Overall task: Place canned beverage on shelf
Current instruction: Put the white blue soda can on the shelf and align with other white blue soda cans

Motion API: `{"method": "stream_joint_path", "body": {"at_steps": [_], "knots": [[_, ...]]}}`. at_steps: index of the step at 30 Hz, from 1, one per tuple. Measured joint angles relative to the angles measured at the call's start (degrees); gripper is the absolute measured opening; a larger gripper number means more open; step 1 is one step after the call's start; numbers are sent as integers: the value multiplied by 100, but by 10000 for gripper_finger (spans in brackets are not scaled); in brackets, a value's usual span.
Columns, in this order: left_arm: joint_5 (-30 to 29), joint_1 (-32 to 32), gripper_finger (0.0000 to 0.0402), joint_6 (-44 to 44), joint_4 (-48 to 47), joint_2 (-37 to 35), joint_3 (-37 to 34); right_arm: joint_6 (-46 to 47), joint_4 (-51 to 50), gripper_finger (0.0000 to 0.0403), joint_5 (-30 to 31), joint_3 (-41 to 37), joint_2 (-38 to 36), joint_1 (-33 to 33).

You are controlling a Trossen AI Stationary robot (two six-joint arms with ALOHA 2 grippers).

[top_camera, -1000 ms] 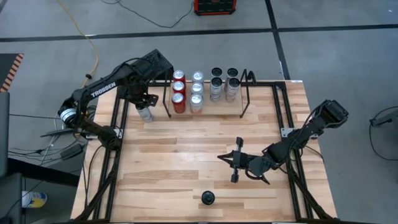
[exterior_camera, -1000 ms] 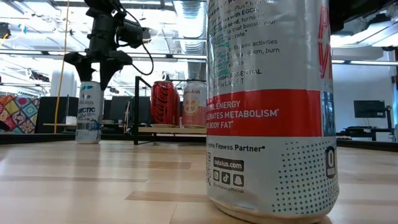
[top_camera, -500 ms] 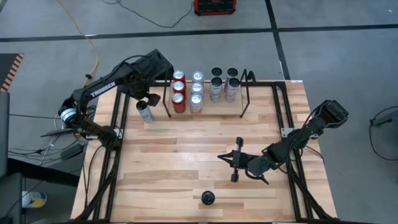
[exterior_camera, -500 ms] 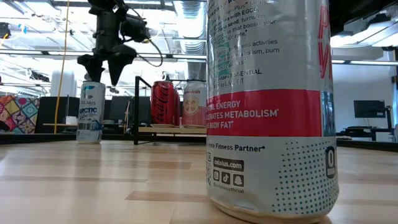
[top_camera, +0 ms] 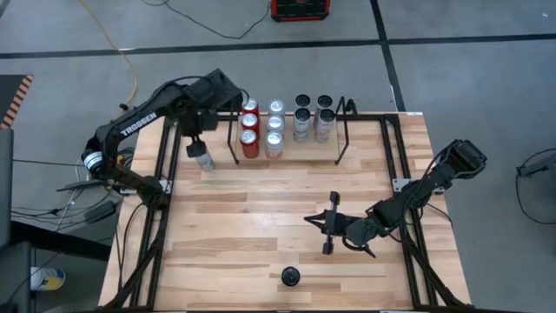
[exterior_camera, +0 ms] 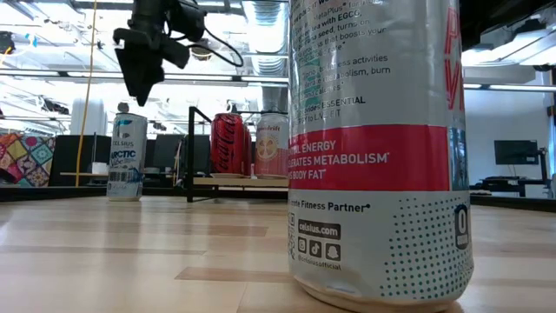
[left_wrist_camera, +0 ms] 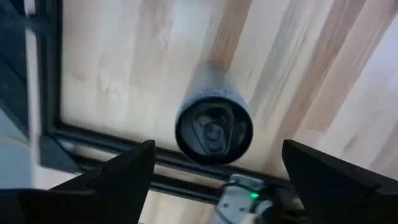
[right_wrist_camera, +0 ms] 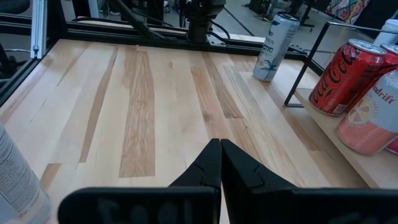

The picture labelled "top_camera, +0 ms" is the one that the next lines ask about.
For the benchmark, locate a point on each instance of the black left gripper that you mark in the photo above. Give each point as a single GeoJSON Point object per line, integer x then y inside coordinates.
{"type": "Point", "coordinates": [200, 121]}

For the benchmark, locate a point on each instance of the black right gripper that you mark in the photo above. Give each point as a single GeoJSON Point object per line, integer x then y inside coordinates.
{"type": "Point", "coordinates": [341, 228]}

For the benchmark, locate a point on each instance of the white blue Celsius slim can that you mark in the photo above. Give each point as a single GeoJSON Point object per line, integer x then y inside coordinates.
{"type": "Point", "coordinates": [207, 163]}

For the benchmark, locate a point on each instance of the dark red beverage can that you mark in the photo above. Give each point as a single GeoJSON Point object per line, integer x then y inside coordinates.
{"type": "Point", "coordinates": [248, 145]}

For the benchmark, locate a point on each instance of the red Coca-Cola can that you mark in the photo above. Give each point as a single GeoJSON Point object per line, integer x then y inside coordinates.
{"type": "Point", "coordinates": [249, 120]}
{"type": "Point", "coordinates": [250, 105]}

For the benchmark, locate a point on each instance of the white red Celsius slim can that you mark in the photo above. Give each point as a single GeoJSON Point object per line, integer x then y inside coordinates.
{"type": "Point", "coordinates": [290, 276]}

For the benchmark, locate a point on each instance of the white and coral beverage can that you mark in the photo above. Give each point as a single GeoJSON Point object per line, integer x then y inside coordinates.
{"type": "Point", "coordinates": [274, 148]}
{"type": "Point", "coordinates": [276, 106]}

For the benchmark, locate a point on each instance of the raspberry lime sparkling water can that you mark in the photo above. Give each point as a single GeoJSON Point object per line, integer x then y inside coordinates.
{"type": "Point", "coordinates": [275, 123]}

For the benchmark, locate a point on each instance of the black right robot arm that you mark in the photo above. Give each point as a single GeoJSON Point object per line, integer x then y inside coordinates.
{"type": "Point", "coordinates": [434, 178]}

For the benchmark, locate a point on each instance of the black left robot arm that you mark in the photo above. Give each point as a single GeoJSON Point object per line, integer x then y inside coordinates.
{"type": "Point", "coordinates": [134, 124]}

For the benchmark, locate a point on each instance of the black perforated wedge stand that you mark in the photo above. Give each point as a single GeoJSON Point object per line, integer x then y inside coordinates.
{"type": "Point", "coordinates": [228, 89]}

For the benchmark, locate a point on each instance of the yellow power plug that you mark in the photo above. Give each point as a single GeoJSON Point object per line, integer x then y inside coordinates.
{"type": "Point", "coordinates": [123, 157]}

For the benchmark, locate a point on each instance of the black power brick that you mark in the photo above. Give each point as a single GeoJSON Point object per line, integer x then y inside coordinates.
{"type": "Point", "coordinates": [100, 211]}

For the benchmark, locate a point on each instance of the black flat power adapter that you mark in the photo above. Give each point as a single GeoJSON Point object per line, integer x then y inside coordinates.
{"type": "Point", "coordinates": [80, 185]}

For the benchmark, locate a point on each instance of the red black equipment case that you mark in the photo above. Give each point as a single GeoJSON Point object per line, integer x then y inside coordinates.
{"type": "Point", "coordinates": [299, 11]}

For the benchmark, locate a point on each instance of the hazard striped black mat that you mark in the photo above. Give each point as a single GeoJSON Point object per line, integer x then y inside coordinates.
{"type": "Point", "coordinates": [11, 95]}

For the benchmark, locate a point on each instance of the grey cabinet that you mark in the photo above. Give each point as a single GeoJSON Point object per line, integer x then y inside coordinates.
{"type": "Point", "coordinates": [15, 278]}
{"type": "Point", "coordinates": [5, 187]}

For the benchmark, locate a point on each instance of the white yellow canister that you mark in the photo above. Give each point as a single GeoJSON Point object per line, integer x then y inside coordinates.
{"type": "Point", "coordinates": [50, 279]}

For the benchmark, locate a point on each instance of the grey stand leg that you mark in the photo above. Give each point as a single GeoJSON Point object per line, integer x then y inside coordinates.
{"type": "Point", "coordinates": [538, 167]}

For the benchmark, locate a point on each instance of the black aluminium table frame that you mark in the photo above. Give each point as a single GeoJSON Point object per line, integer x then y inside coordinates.
{"type": "Point", "coordinates": [170, 143]}

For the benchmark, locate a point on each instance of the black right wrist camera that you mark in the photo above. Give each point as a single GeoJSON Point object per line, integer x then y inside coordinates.
{"type": "Point", "coordinates": [362, 230]}

